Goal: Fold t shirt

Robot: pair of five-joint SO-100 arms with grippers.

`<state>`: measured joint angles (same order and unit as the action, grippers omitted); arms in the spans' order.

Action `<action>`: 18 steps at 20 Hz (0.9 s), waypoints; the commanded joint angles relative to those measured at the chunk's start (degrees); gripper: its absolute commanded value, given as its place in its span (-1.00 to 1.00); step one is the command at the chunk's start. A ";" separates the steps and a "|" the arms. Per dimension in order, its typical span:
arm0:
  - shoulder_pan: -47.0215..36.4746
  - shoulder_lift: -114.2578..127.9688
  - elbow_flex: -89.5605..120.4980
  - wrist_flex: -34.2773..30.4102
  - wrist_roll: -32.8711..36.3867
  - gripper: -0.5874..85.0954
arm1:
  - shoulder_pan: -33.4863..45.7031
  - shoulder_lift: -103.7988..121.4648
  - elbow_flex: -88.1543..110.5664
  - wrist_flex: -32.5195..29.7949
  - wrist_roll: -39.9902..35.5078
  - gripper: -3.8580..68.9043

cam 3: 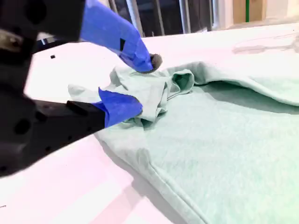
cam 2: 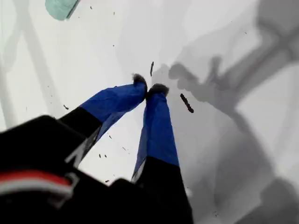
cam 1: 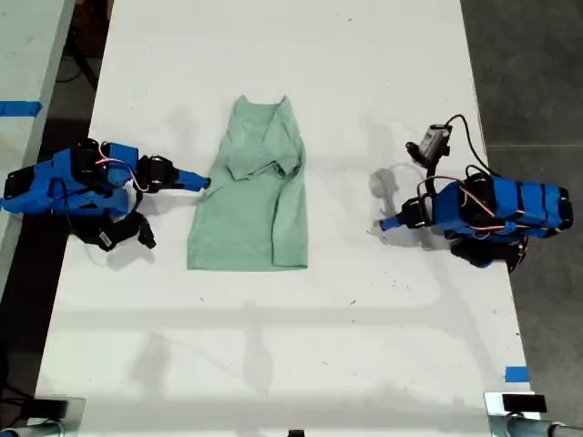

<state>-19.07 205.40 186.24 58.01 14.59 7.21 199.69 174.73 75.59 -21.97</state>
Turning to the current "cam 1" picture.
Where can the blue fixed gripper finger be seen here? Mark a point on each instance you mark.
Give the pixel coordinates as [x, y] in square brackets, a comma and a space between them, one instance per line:
[392, 219]
[191, 177]

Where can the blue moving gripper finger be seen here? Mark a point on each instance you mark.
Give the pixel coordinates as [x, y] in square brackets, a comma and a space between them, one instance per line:
[394, 225]
[193, 187]

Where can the pale green T-shirt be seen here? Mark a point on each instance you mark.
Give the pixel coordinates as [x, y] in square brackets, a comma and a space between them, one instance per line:
[246, 209]

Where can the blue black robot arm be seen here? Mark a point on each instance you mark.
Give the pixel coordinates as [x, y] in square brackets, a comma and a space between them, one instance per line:
[510, 207]
[68, 182]

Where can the long blue tape strip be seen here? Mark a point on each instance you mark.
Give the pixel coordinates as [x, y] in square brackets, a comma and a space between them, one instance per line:
[18, 108]

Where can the white side table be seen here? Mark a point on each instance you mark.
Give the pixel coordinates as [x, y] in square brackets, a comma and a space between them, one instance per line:
[27, 91]

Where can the small blue tape square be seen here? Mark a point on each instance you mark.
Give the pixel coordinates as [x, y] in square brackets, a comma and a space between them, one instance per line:
[517, 374]

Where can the small black box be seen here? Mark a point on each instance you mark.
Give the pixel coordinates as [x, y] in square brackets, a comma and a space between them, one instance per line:
[296, 433]

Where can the metal pipe clamp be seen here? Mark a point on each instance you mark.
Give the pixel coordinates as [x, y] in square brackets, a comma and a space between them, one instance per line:
[528, 425]
[32, 429]

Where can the black box on clear plate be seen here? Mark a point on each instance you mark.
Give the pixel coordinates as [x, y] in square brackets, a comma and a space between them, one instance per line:
[50, 407]

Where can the black camera stalk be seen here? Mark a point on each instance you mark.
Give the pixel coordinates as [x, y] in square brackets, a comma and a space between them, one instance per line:
[432, 166]

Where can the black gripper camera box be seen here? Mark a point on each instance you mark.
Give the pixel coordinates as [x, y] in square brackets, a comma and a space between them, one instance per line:
[432, 141]
[118, 233]

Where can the black box on white bracket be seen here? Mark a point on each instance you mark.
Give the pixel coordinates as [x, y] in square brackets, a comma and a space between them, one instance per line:
[524, 403]

